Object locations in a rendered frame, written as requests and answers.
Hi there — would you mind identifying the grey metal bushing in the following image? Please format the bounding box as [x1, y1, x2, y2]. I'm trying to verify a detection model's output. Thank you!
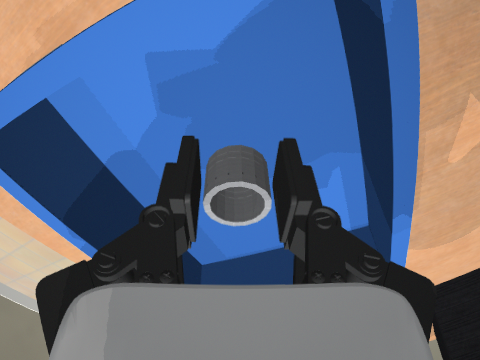
[203, 145, 272, 226]

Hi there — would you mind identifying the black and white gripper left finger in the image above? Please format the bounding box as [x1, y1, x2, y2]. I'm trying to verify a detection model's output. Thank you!
[35, 136, 201, 357]

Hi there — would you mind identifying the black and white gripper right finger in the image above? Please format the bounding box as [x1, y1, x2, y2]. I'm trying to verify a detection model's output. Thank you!
[272, 138, 437, 344]

